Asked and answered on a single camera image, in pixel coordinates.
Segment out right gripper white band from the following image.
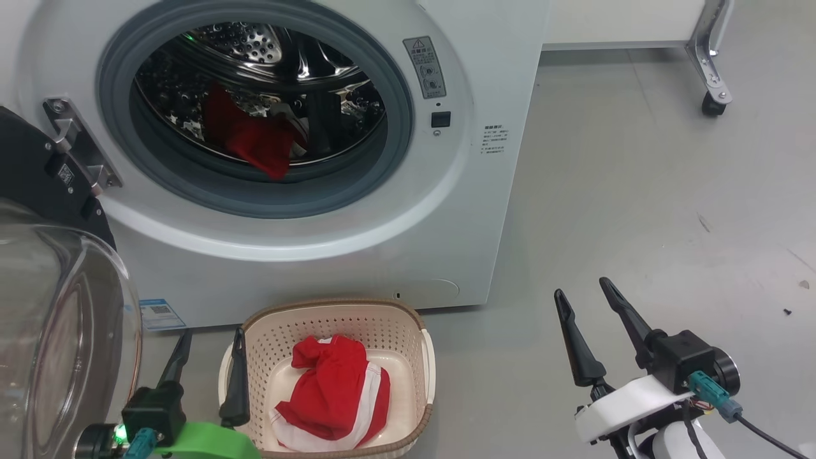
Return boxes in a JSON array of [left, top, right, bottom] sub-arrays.
[[553, 276, 696, 459]]

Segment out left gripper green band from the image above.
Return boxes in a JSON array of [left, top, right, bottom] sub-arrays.
[[152, 326, 263, 459]]

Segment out red and white garment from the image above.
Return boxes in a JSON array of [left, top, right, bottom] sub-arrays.
[[273, 335, 391, 454]]

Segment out dark washing machine door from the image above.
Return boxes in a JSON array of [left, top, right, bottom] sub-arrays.
[[0, 105, 145, 459]]

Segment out plain red garment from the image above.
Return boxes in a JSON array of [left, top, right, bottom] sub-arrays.
[[203, 83, 308, 182]]

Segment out cream perforated laundry basket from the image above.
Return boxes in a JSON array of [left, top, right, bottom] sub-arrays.
[[217, 298, 438, 459]]

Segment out white front-load washing machine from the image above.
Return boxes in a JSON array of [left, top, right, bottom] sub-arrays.
[[0, 0, 553, 330]]

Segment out blue energy label sticker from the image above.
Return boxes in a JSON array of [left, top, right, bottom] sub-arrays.
[[138, 298, 187, 332]]

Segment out grey metal caster leg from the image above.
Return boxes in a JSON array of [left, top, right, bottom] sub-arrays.
[[685, 0, 734, 117]]

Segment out white partition panel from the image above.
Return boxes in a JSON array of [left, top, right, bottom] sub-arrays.
[[541, 0, 710, 52]]

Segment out grey warning label sticker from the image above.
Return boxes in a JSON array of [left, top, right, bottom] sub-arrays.
[[402, 36, 448, 100]]

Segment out teal left camera connector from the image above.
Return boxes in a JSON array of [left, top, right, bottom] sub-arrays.
[[124, 428, 159, 459]]

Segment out teal camera connector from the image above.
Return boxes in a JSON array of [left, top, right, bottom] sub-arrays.
[[687, 371, 745, 424], [124, 428, 159, 459]]

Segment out teal right camera connector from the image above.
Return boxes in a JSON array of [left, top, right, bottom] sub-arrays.
[[687, 371, 745, 424]]

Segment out black tagged right camera cable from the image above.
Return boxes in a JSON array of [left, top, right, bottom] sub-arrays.
[[733, 412, 816, 459]]

